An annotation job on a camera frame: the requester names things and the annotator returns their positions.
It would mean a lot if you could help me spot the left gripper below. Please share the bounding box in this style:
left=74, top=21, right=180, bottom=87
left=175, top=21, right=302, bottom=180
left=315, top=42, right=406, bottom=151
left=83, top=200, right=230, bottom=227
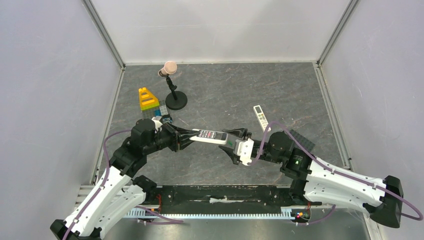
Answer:
left=144, top=122, right=200, bottom=155

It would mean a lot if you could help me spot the white grey remote control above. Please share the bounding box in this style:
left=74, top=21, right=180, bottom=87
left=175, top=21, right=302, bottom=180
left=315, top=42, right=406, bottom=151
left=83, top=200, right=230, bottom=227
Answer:
left=190, top=128, right=228, bottom=145

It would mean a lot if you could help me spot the long white remote control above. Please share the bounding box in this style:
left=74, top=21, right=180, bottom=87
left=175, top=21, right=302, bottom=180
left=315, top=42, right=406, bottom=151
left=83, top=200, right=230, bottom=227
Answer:
left=253, top=105, right=269, bottom=133

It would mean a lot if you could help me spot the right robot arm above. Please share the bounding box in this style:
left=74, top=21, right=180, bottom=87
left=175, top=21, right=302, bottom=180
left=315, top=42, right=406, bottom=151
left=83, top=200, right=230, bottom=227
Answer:
left=212, top=128, right=404, bottom=229

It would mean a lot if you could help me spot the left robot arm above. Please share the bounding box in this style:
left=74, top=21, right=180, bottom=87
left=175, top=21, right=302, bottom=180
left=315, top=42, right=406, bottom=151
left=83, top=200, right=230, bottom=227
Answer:
left=50, top=118, right=199, bottom=240

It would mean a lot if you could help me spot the blue toy brick block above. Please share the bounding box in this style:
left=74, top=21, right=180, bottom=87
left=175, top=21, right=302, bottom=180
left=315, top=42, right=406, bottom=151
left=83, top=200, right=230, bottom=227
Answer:
left=141, top=100, right=173, bottom=124

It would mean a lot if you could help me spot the pink microphone on stand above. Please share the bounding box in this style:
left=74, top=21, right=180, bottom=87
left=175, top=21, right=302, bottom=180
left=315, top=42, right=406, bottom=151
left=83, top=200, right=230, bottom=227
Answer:
left=158, top=61, right=188, bottom=111

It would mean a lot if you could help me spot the yellow toy brick tower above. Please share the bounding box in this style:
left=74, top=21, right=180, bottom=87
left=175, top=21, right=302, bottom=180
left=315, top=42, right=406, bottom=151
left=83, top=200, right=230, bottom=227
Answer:
left=138, top=87, right=160, bottom=111

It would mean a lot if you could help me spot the dark studded baseplate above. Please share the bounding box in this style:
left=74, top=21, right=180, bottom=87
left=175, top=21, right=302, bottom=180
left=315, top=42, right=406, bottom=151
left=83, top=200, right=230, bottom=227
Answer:
left=289, top=129, right=316, bottom=152

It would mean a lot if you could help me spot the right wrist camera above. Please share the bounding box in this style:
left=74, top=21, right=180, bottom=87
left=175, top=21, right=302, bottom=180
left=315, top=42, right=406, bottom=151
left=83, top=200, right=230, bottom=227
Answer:
left=233, top=138, right=254, bottom=166

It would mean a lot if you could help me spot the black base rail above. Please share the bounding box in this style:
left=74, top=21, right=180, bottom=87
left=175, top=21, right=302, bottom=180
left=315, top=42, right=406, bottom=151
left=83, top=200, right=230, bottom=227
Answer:
left=142, top=184, right=309, bottom=215

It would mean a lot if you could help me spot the white cable duct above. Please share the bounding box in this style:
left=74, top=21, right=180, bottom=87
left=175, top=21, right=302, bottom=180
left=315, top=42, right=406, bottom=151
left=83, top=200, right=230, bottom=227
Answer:
left=125, top=205, right=311, bottom=220

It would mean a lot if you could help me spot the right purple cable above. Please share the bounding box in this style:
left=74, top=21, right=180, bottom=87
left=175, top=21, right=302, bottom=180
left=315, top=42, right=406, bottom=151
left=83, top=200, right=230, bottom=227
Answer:
left=248, top=120, right=424, bottom=222

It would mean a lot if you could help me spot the purple cable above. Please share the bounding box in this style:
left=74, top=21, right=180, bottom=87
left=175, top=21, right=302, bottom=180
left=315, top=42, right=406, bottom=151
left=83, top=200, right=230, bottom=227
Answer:
left=61, top=129, right=133, bottom=240
left=248, top=120, right=424, bottom=222

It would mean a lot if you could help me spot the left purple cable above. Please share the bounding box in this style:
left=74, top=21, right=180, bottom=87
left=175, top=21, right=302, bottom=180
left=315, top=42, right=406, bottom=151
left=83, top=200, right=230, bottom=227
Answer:
left=61, top=129, right=133, bottom=240

